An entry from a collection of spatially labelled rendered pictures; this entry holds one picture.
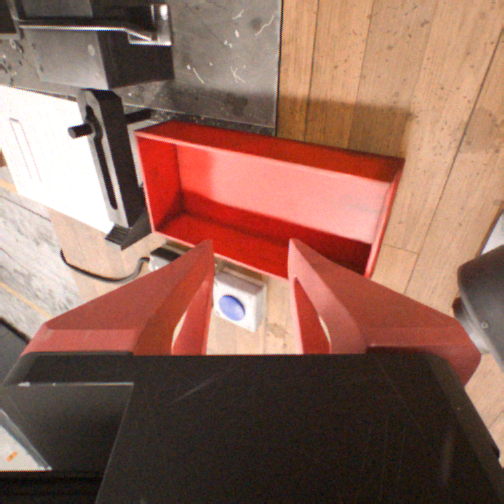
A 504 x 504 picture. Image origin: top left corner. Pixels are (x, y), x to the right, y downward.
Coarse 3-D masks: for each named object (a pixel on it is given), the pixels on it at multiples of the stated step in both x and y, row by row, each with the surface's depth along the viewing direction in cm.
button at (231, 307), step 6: (222, 300) 42; (228, 300) 42; (234, 300) 42; (222, 306) 43; (228, 306) 42; (234, 306) 42; (240, 306) 41; (222, 312) 44; (228, 312) 43; (234, 312) 42; (240, 312) 42; (234, 318) 43; (240, 318) 43
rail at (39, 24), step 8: (24, 24) 29; (32, 24) 28; (40, 24) 28; (48, 24) 27; (56, 24) 27; (64, 24) 26; (72, 24) 26; (80, 24) 25; (88, 24) 25; (96, 24) 25; (104, 24) 24; (112, 24) 24; (120, 24) 24
